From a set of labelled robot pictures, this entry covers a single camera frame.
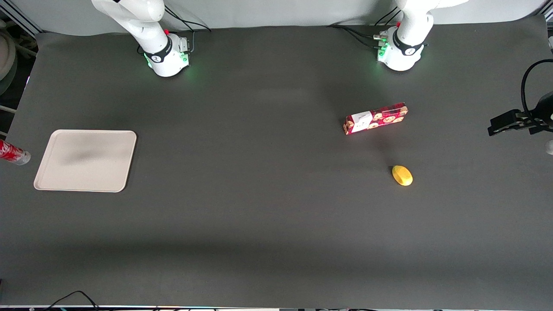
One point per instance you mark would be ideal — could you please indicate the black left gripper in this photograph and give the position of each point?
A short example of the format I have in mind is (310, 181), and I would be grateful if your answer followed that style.
(543, 110)

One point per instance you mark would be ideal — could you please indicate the red coke bottle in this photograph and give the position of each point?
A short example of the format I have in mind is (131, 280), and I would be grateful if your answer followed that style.
(12, 152)

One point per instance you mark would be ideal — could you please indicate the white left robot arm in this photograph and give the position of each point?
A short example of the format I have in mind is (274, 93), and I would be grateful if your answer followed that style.
(405, 46)

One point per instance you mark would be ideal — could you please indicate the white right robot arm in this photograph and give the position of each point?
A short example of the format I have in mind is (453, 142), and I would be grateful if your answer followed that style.
(160, 48)

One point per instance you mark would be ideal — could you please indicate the beige plastic tray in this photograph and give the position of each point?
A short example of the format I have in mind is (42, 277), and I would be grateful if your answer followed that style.
(88, 162)

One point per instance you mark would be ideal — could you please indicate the yellow lemon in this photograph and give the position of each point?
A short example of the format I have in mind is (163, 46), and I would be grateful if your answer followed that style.
(402, 175)

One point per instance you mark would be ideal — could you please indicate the red cookie box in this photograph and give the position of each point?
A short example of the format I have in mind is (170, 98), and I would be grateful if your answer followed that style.
(375, 119)

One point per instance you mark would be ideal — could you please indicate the dark grey table mat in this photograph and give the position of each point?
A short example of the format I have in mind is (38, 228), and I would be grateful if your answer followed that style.
(259, 194)

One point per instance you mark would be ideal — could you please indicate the white round background object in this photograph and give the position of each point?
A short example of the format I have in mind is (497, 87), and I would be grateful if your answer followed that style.
(6, 54)

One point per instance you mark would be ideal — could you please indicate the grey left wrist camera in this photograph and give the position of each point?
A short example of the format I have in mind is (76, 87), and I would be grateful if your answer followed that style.
(549, 147)

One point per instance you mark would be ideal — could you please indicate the aluminium frame profile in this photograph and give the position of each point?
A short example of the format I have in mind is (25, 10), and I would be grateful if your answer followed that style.
(21, 17)

